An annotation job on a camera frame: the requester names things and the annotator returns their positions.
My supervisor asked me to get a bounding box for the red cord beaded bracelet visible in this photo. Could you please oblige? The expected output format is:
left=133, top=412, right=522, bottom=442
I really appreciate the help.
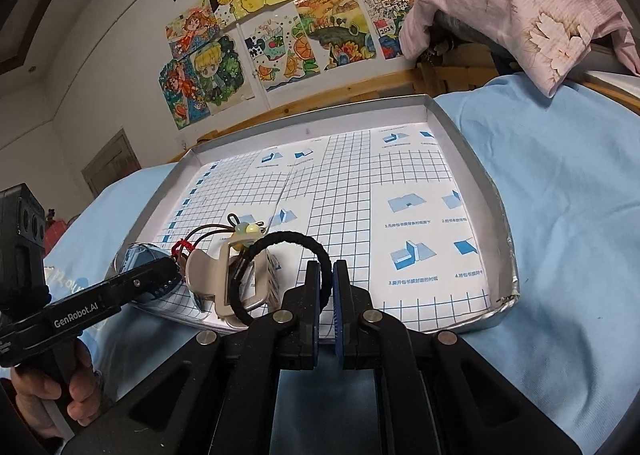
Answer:
left=170, top=238, right=198, bottom=261

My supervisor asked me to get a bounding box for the black hair tie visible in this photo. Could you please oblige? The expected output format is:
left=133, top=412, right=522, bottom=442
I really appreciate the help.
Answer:
left=226, top=229, right=335, bottom=329

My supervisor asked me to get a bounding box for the light blue smart watch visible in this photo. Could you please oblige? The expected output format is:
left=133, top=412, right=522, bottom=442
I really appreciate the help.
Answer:
left=115, top=244, right=180, bottom=290

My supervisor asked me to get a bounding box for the person's left hand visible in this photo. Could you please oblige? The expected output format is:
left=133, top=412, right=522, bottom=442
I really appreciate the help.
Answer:
left=11, top=339, right=102, bottom=439

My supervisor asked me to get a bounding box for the red checkered bag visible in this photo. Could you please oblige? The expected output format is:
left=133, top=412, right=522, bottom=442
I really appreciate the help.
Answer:
left=44, top=214, right=79, bottom=255

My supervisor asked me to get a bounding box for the brown wooden door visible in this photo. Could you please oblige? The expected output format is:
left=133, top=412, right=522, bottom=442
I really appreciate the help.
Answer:
left=81, top=129, right=141, bottom=198

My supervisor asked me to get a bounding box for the mermaid drawing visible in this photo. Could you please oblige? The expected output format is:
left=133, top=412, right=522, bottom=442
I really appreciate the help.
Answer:
left=158, top=58, right=210, bottom=130

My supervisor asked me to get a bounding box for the grey grid-lined cardboard tray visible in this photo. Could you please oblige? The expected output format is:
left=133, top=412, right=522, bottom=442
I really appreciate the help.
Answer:
left=112, top=95, right=520, bottom=331

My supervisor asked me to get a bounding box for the blond boy drawing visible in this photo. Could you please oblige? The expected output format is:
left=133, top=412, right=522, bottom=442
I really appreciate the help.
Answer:
left=190, top=34, right=254, bottom=115

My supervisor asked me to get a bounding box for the light blue cartoon bedsheet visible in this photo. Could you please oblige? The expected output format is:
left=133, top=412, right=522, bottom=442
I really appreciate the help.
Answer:
left=44, top=74, right=639, bottom=454

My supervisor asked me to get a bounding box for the anime girl drawing top left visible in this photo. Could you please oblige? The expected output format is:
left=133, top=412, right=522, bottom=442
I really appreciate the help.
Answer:
left=165, top=0, right=221, bottom=59

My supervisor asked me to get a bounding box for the fish and bowl drawing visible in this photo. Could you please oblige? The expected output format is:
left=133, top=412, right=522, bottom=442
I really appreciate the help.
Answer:
left=245, top=14, right=320, bottom=92

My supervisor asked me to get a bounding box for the wooden bed headboard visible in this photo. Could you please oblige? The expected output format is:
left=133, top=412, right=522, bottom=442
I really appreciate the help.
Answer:
left=165, top=43, right=498, bottom=162

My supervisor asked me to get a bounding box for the landscape turtle drawing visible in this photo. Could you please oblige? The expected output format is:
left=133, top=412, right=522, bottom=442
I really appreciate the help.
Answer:
left=294, top=0, right=376, bottom=70

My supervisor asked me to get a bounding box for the white mattress edge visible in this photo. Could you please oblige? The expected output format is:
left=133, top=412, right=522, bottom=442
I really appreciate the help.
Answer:
left=570, top=70, right=640, bottom=115

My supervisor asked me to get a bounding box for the doodle pattern drawing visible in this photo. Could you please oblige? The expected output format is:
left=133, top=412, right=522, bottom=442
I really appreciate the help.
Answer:
left=363, top=0, right=414, bottom=59

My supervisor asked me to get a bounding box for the pink floral blanket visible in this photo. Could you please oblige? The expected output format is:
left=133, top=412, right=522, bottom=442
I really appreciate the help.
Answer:
left=399, top=0, right=639, bottom=97

